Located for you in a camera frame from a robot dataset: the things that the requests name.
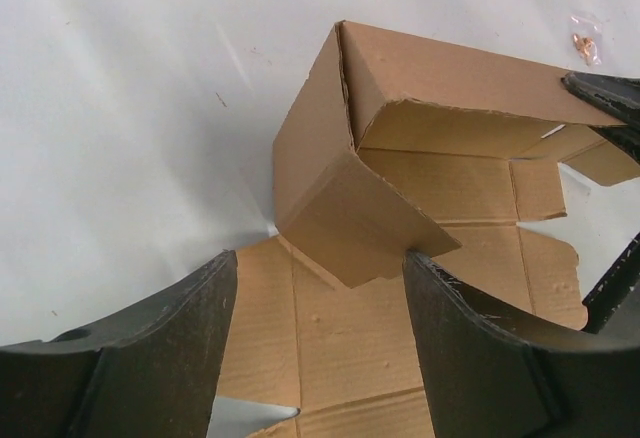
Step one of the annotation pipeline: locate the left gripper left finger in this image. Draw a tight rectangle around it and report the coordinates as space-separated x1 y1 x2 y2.
1 250 238 437

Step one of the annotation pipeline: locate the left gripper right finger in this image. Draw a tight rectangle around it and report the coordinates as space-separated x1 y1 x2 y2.
403 251 639 437

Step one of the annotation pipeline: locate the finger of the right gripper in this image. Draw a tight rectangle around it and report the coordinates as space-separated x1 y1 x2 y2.
561 71 640 128
589 125 639 168

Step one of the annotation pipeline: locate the small brown paper scrap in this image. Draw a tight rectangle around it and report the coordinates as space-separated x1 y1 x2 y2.
569 12 603 66

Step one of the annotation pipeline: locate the brown cardboard box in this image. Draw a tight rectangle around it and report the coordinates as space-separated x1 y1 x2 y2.
219 21 639 437

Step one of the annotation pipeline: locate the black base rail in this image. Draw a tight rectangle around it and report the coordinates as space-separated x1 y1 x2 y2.
583 235 639 340

